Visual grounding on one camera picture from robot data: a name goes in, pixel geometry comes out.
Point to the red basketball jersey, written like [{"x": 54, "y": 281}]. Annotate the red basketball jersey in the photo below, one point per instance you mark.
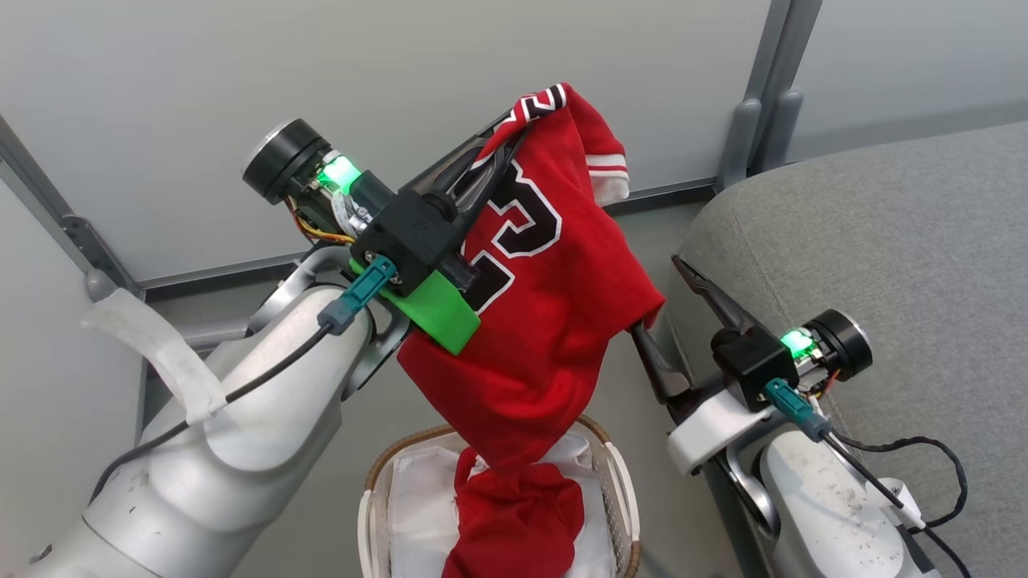
[{"x": 554, "y": 321}]

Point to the white tape strip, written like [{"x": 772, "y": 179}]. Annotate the white tape strip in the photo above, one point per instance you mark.
[{"x": 173, "y": 353}]

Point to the grey fabric sofa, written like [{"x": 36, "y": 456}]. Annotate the grey fabric sofa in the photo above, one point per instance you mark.
[{"x": 899, "y": 241}]

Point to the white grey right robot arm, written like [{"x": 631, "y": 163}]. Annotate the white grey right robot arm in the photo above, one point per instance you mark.
[{"x": 827, "y": 514}]

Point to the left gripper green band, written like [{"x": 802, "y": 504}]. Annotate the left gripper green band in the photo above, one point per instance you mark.
[{"x": 414, "y": 233}]

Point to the grey partition foot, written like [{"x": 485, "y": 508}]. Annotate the grey partition foot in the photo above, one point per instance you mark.
[{"x": 213, "y": 331}]

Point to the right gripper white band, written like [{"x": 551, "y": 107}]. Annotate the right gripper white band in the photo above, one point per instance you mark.
[{"x": 747, "y": 365}]

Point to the double grey partition post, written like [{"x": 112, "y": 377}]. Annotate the double grey partition post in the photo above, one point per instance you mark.
[{"x": 771, "y": 104}]

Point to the white basket liner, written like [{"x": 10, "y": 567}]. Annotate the white basket liner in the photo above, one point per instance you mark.
[{"x": 422, "y": 506}]

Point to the slanted grey partition post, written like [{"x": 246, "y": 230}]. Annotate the slanted grey partition post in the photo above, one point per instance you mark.
[{"x": 64, "y": 217}]

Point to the white laundry basket brown rim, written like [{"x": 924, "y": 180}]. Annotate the white laundry basket brown rim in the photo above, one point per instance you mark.
[{"x": 622, "y": 482}]

